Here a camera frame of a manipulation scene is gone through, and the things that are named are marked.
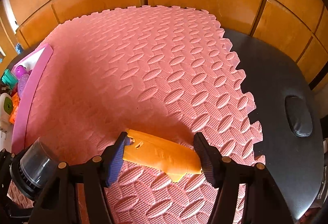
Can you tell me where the pink white shallow box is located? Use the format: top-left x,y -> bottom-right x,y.
1,43 -> 53,154

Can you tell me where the pink foam puzzle mat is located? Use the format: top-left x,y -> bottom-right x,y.
7,5 -> 266,224

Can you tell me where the teal green stand toy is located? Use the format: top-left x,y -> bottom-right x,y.
1,69 -> 18,90

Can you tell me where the black padded table cushion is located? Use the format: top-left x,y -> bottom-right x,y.
285,96 -> 313,138

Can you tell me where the black filter cup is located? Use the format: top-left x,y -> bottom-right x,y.
9,138 -> 59,201

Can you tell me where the orange cube block toy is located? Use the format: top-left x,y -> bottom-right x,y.
9,92 -> 20,124

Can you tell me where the purple octopus toy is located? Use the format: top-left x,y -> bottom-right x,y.
15,65 -> 32,80

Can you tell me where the green white plug-in device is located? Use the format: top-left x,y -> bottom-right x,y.
0,93 -> 13,139

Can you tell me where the purple oval perforated case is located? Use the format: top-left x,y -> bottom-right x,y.
17,73 -> 30,98

